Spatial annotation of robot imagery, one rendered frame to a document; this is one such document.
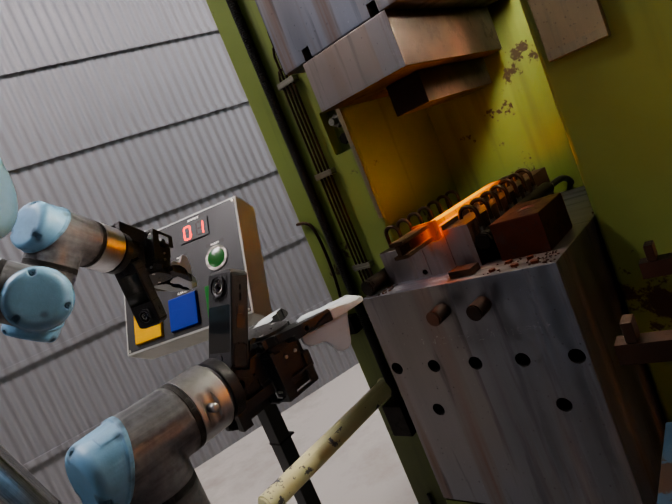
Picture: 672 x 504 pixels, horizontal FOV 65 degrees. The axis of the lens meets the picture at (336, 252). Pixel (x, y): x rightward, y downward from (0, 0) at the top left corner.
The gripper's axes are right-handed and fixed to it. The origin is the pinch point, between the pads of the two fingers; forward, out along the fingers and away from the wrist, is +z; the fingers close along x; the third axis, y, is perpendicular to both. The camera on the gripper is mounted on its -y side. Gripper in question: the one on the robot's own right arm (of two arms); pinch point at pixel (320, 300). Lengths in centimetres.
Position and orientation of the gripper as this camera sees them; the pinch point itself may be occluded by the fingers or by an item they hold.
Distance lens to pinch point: 72.3
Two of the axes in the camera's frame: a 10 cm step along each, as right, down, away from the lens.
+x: 7.0, -2.0, -6.8
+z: 6.0, -3.5, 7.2
